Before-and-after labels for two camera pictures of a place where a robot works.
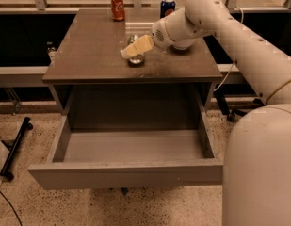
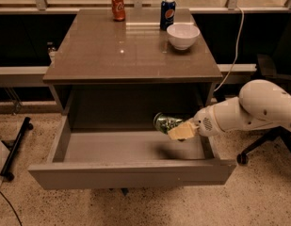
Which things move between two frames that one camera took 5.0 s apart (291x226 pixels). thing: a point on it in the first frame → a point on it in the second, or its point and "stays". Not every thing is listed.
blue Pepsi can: (167, 7) stays
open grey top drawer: (111, 157) stays
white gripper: (159, 35) → (204, 121)
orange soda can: (118, 6) stays
